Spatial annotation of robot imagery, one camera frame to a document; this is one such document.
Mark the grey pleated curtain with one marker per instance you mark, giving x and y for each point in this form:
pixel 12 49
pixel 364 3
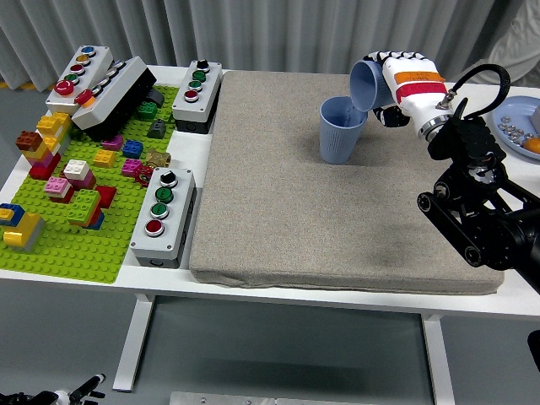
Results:
pixel 253 34

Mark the brass pipe fitting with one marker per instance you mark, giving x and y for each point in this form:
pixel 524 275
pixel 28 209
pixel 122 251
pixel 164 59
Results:
pixel 158 158

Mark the grey five-button control box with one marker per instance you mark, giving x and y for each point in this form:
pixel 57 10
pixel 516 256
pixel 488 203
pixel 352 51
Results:
pixel 95 63

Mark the grey control box black base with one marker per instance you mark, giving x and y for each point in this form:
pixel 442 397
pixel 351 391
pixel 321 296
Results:
pixel 114 97

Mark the orange fruit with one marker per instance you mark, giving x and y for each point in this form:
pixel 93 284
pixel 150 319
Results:
pixel 532 145

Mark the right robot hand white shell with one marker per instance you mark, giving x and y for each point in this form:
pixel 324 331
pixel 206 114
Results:
pixel 417 90

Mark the person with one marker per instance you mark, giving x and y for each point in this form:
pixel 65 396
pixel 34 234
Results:
pixel 521 38

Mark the blue ribbed plastic cup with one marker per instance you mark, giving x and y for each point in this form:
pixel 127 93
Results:
pixel 337 141
pixel 365 84

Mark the blue plate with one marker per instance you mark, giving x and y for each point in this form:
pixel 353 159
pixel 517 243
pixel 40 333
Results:
pixel 516 109

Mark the grey block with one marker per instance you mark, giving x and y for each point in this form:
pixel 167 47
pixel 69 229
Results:
pixel 536 119

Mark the green orange brick stack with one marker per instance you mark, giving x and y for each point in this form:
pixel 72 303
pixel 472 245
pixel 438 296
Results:
pixel 84 204

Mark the grey-brown fabric mat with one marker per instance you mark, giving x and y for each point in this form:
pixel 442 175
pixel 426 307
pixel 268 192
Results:
pixel 316 219

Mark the green studded toy baseplate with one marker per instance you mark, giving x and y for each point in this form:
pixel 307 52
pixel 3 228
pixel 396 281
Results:
pixel 84 253

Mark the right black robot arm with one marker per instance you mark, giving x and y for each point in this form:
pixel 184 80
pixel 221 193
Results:
pixel 476 190

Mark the white table leg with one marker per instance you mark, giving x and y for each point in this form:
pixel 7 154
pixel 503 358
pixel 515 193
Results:
pixel 131 346
pixel 439 363

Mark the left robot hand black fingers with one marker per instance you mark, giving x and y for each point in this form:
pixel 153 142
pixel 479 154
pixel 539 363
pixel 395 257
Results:
pixel 84 386

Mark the light pink toy brick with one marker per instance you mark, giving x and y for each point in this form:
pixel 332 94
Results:
pixel 57 185

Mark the magenta toy brick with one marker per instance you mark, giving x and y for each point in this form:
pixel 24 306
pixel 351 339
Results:
pixel 113 143
pixel 131 167

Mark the yellow and grey toy brick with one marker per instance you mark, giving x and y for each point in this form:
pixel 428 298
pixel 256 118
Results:
pixel 52 123

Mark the green toy brick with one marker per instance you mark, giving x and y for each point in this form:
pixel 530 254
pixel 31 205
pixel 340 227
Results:
pixel 146 109

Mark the brown toy brick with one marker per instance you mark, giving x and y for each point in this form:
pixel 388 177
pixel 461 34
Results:
pixel 28 141

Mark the large yellow grey brick stack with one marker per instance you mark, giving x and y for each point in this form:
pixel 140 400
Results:
pixel 23 232

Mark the blue and yellow toy brick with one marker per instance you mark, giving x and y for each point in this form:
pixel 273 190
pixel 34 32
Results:
pixel 10 213

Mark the grey four-button control box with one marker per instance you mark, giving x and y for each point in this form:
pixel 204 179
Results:
pixel 179 211
pixel 206 97

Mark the small yellow toy brick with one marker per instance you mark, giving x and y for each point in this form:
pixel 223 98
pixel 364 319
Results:
pixel 104 158

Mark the black curved toy piece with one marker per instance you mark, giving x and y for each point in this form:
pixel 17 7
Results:
pixel 155 98

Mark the red valve wheel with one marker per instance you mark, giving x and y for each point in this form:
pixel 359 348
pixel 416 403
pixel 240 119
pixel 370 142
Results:
pixel 145 174

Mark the yellow pink red brick tower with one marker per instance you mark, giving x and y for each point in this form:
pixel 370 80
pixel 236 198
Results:
pixel 42 162

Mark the white toy brick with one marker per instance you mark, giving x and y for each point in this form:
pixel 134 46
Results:
pixel 77 168

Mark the red toy brick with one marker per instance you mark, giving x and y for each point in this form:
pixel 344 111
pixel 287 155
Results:
pixel 63 197
pixel 107 196

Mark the dark grey toy brick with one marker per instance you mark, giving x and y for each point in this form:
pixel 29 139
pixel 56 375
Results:
pixel 157 128

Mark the dark pink toy brick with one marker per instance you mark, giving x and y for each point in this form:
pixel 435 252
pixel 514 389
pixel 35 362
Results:
pixel 86 182

